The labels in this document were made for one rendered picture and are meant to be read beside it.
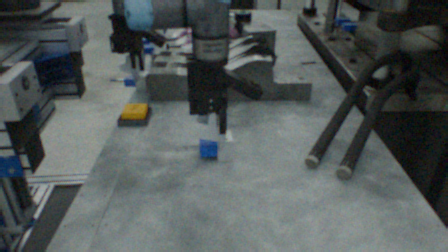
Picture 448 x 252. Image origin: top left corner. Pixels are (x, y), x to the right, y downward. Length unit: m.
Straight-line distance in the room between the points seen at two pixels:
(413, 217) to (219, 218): 0.36
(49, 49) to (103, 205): 0.74
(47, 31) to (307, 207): 1.00
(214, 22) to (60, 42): 0.76
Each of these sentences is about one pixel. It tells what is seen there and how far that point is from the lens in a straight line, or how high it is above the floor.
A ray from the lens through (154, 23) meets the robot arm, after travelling 0.68.
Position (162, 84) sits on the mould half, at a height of 0.86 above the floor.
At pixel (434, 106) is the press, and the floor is 0.74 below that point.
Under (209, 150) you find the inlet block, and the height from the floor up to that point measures 0.83.
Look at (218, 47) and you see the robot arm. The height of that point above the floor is 1.07.
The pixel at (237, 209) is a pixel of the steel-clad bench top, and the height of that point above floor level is 0.80.
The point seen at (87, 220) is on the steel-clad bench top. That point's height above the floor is 0.80.
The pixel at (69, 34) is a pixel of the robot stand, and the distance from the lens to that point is 1.32.
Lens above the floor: 1.28
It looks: 29 degrees down
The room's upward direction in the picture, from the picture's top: straight up
